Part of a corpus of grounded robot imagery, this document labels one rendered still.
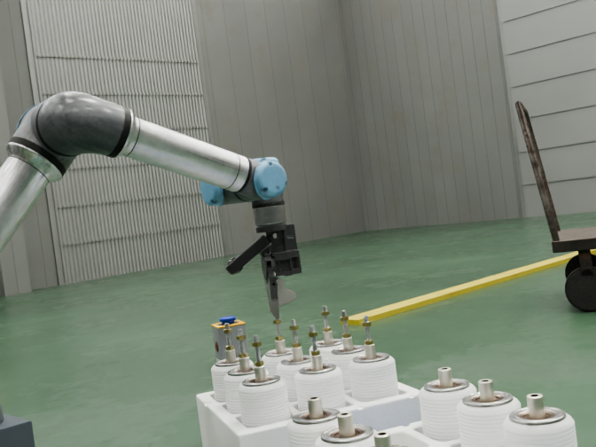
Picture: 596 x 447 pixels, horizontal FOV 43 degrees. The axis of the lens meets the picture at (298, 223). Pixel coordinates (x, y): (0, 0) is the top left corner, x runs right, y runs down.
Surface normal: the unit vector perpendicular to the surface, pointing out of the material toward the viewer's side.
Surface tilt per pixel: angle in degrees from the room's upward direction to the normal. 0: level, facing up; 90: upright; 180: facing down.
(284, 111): 90
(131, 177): 90
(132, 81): 90
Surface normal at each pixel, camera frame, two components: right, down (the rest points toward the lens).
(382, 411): 0.33, -0.02
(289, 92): 0.68, -0.07
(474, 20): -0.72, 0.11
